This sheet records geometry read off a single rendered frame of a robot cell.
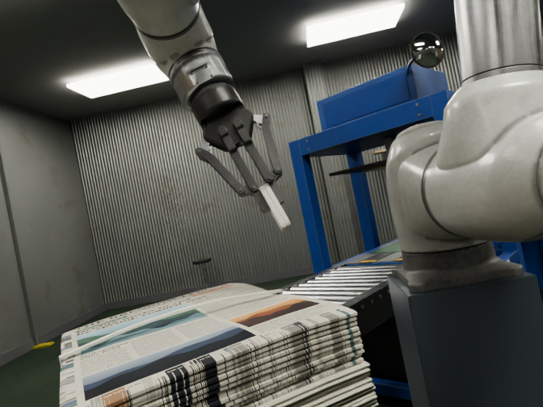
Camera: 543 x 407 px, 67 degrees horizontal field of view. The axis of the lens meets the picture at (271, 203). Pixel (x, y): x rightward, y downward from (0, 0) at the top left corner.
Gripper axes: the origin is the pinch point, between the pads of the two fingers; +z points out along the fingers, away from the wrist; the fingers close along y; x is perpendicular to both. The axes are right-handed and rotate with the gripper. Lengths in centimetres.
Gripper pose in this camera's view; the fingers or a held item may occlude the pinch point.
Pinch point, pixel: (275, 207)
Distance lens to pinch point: 60.5
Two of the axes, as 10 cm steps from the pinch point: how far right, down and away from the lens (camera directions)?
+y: 8.7, -4.8, 0.9
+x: 0.2, 2.2, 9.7
